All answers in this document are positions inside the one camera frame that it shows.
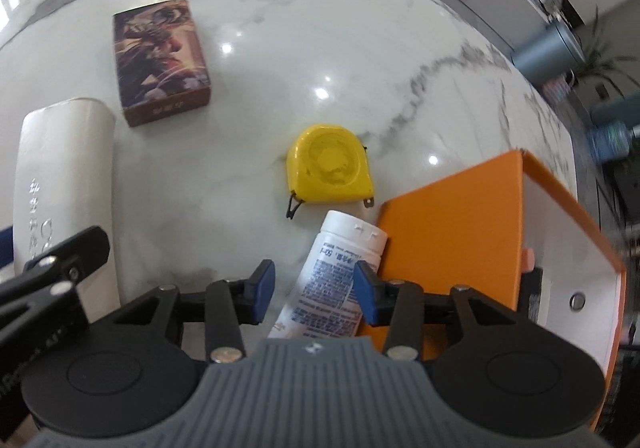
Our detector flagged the woven handbag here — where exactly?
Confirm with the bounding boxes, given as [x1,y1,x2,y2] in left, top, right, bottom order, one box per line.
[542,76,577,102]

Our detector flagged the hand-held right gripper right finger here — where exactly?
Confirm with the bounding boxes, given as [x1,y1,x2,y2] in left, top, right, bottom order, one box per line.
[352,261,538,362]

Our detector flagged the yellow tape measure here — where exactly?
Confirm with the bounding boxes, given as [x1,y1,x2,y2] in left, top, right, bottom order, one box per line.
[285,124,376,220]

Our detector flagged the grey pedal bin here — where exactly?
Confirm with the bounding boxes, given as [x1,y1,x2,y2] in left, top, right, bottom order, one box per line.
[511,20,586,88]

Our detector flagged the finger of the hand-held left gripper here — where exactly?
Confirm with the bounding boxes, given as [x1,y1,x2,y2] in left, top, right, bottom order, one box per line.
[0,225,15,274]
[0,225,111,325]

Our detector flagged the black rectangular object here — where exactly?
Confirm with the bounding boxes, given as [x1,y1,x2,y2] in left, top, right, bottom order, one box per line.
[522,265,544,325]

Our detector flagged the potted green plant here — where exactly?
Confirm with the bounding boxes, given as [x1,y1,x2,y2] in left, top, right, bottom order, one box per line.
[570,7,634,95]

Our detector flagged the orange box with white inside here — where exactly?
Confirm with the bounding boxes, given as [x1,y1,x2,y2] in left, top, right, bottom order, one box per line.
[357,149,628,434]

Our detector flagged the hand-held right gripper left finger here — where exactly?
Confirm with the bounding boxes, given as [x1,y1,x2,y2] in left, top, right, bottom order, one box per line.
[112,258,277,364]

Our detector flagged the printed card box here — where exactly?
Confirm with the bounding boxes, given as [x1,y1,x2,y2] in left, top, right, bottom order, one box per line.
[112,0,215,128]

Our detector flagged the white bottle with printed label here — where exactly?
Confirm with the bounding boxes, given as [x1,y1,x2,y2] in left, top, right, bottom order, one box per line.
[267,209,389,342]

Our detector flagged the blue water jug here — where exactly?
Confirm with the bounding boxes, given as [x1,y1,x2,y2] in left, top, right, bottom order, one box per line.
[590,121,640,165]

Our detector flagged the white cylindrical tube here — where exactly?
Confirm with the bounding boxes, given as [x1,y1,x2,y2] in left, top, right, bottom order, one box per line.
[11,97,121,305]

